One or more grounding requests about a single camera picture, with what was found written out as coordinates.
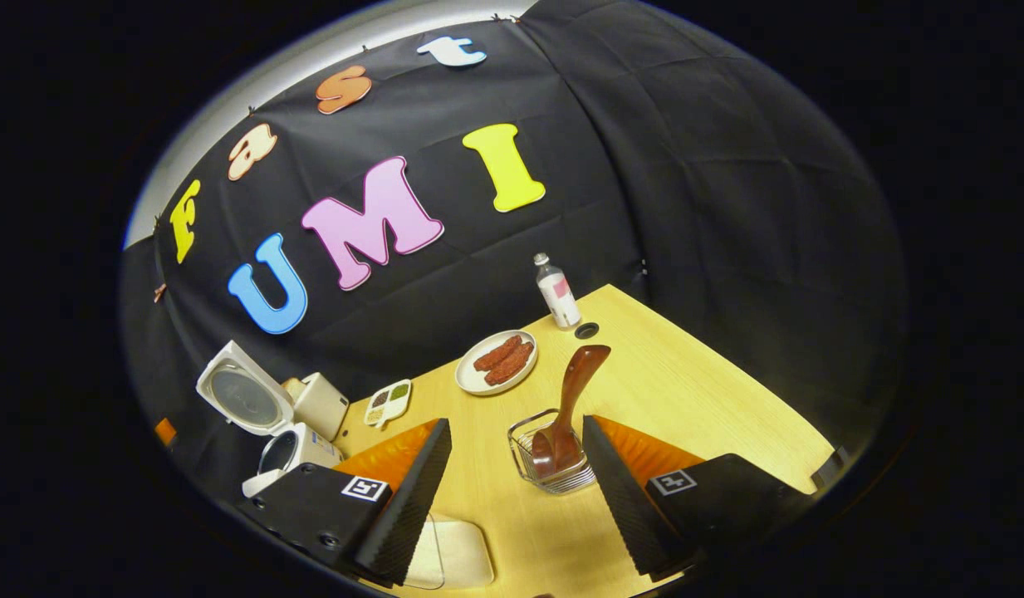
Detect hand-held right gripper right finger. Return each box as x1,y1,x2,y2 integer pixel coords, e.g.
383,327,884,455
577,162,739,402
582,414,811,581

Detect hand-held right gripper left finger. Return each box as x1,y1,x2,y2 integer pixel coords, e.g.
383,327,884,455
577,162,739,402
238,418,453,587

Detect white rice cooker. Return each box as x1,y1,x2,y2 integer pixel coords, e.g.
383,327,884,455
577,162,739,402
196,341,346,499

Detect brown wooden spoon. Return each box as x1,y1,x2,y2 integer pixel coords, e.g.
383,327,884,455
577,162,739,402
531,344,612,480

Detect white divided grain dish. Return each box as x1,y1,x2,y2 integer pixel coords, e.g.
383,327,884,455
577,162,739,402
364,380,413,429

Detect white toaster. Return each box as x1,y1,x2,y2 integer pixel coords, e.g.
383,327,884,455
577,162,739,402
281,372,350,441

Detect white round plate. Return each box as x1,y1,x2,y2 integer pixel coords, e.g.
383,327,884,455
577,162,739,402
455,330,538,395

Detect red-brown meat piece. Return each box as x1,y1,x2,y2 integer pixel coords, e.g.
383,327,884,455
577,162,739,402
473,336,523,372
484,342,535,386

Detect clear bottle with pink label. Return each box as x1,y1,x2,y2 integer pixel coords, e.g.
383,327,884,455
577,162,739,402
533,252,582,331

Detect black backdrop cloth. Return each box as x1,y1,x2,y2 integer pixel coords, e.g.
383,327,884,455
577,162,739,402
120,0,907,499

